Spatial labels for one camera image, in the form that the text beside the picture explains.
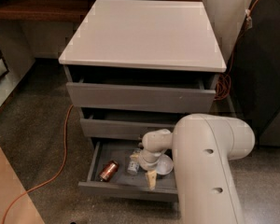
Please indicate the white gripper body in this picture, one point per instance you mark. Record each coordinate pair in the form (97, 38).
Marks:
(145, 163)

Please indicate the clear plastic water bottle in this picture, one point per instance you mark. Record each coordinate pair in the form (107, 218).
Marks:
(133, 167)

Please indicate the grey bottom drawer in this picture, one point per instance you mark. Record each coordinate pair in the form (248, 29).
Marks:
(122, 184)

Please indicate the grey drawer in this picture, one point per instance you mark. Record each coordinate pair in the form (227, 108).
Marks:
(122, 184)
(124, 124)
(140, 98)

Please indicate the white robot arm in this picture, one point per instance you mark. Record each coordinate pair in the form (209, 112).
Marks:
(202, 146)

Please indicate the grey middle drawer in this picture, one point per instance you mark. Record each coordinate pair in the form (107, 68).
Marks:
(124, 124)

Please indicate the grey top drawer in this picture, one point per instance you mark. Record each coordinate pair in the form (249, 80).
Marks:
(140, 98)

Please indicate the grey drawer cabinet white top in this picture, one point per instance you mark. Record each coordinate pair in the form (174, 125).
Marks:
(168, 44)

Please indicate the white round bowl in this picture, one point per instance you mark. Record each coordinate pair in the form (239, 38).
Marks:
(165, 165)

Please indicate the copper red can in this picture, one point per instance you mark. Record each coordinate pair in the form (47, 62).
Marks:
(108, 171)

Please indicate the dark grey side cabinet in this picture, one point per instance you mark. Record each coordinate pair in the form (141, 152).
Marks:
(255, 72)

